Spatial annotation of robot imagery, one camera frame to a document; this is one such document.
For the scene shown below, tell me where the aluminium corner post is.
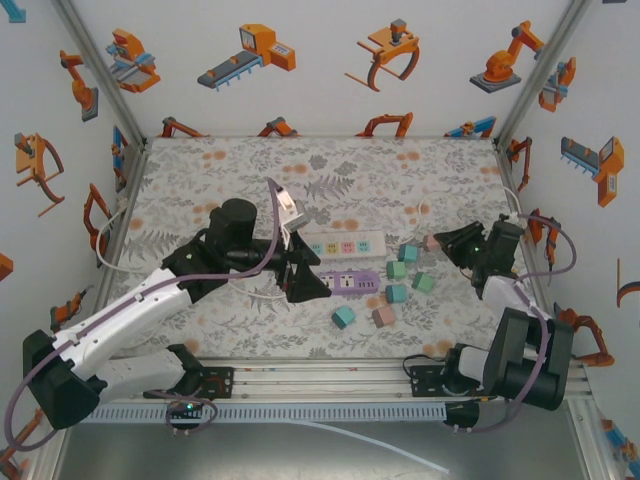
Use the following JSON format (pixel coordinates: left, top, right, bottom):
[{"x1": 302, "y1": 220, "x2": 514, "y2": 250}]
[
  {"x1": 494, "y1": 0, "x2": 596, "y2": 149},
  {"x1": 49, "y1": 0, "x2": 150, "y2": 147}
]

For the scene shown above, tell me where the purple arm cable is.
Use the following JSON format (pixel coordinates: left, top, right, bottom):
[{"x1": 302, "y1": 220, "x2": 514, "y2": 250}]
[
  {"x1": 452, "y1": 212, "x2": 579, "y2": 435},
  {"x1": 2, "y1": 177, "x2": 289, "y2": 451}
]

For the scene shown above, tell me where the black controller board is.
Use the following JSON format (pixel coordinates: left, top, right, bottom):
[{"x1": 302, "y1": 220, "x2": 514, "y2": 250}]
[
  {"x1": 443, "y1": 399, "x2": 482, "y2": 435},
  {"x1": 166, "y1": 398, "x2": 207, "y2": 435}
]

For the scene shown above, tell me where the white slotted cable duct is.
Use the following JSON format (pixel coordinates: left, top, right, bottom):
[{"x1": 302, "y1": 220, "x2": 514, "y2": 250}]
[{"x1": 69, "y1": 405, "x2": 447, "y2": 423}]

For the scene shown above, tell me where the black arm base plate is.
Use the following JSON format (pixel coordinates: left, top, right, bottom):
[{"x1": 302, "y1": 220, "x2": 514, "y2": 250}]
[
  {"x1": 143, "y1": 367, "x2": 235, "y2": 400},
  {"x1": 409, "y1": 364, "x2": 501, "y2": 399}
]

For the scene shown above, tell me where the floral table mat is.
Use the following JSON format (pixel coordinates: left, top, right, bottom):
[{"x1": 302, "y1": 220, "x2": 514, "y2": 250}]
[{"x1": 107, "y1": 137, "x2": 566, "y2": 360}]

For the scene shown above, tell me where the white power strip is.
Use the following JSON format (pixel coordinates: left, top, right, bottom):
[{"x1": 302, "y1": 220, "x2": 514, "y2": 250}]
[{"x1": 303, "y1": 228, "x2": 387, "y2": 262}]

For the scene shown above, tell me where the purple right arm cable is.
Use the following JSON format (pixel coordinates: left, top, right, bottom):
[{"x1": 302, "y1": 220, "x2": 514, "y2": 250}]
[{"x1": 452, "y1": 212, "x2": 579, "y2": 435}]

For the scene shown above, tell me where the grey metal panel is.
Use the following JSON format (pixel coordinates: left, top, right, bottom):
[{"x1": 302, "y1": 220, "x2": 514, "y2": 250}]
[{"x1": 49, "y1": 422, "x2": 616, "y2": 480}]

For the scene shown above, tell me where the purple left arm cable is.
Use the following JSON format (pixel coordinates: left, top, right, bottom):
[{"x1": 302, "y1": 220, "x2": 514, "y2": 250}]
[{"x1": 2, "y1": 177, "x2": 289, "y2": 451}]

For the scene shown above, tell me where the purple power strip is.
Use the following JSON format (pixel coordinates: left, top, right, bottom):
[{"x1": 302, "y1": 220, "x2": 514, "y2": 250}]
[{"x1": 318, "y1": 268, "x2": 381, "y2": 297}]

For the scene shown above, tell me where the aluminium front frame rail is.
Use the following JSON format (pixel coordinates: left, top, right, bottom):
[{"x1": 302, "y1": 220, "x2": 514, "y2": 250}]
[{"x1": 47, "y1": 358, "x2": 596, "y2": 405}]

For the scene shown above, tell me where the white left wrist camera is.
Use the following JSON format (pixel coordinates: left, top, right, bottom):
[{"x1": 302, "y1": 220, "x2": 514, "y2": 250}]
[{"x1": 276, "y1": 187, "x2": 310, "y2": 234}]

